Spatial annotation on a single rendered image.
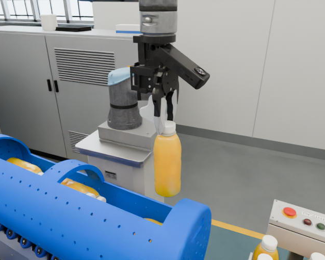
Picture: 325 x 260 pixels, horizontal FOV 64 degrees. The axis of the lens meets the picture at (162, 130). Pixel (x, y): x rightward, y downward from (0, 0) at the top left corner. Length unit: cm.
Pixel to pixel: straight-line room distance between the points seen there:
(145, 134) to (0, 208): 53
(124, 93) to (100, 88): 146
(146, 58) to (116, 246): 43
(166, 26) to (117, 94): 56
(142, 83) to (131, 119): 52
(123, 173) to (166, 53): 67
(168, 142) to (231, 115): 289
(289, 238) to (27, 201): 77
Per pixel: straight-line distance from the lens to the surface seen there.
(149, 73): 55
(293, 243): 93
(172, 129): 59
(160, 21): 52
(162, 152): 60
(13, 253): 115
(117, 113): 107
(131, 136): 105
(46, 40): 278
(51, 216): 79
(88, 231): 71
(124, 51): 227
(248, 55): 325
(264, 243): 83
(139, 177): 108
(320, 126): 348
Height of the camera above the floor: 168
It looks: 26 degrees down
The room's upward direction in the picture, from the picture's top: straight up
